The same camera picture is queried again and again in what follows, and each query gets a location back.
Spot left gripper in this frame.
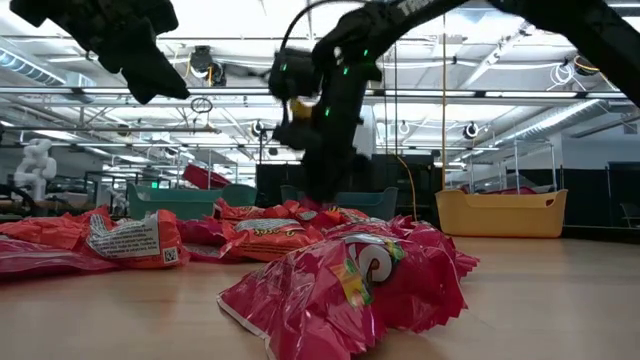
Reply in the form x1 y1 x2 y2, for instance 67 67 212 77
9 0 191 105

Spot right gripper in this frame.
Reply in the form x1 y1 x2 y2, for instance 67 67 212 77
273 62 384 204

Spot pink translucent candy wrapper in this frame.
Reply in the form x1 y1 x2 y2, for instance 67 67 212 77
177 218 241 264

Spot long red candy wrapper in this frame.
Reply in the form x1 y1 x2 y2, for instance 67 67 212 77
0 237 124 281

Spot black partition panels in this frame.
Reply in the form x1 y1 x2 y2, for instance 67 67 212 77
254 153 444 224

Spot blue plastic bin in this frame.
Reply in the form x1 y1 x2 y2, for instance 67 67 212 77
279 185 400 221

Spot red plastic bin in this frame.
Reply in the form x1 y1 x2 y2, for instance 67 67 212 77
181 164 233 191

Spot teal green plastic bin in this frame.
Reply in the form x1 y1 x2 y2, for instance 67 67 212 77
126 182 258 221

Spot yellow plastic bin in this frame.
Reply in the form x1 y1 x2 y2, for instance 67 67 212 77
435 188 569 240

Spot white metal rack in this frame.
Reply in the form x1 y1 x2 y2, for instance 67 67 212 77
467 141 558 195

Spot black partition screen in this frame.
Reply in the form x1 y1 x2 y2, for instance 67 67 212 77
559 161 640 229

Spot black ceiling cable reel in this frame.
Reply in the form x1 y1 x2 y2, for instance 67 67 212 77
572 52 606 78
188 45 228 88

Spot thin black cord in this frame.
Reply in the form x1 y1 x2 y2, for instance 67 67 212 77
392 44 399 157
380 82 387 156

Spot black overhead light rail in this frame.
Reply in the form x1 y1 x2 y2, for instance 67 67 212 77
0 85 626 100

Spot grey metal rail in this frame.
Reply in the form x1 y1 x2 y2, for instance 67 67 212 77
0 125 222 135

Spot yellow power cable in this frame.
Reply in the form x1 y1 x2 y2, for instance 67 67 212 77
397 155 418 221

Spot black gantry frame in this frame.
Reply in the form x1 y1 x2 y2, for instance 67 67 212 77
257 126 281 166

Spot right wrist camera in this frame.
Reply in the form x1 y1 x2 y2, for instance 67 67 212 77
268 47 322 101

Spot black camera cable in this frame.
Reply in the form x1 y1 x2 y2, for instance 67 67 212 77
278 0 354 51

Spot black aluminium rig frame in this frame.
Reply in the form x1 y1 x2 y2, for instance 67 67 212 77
560 224 640 242

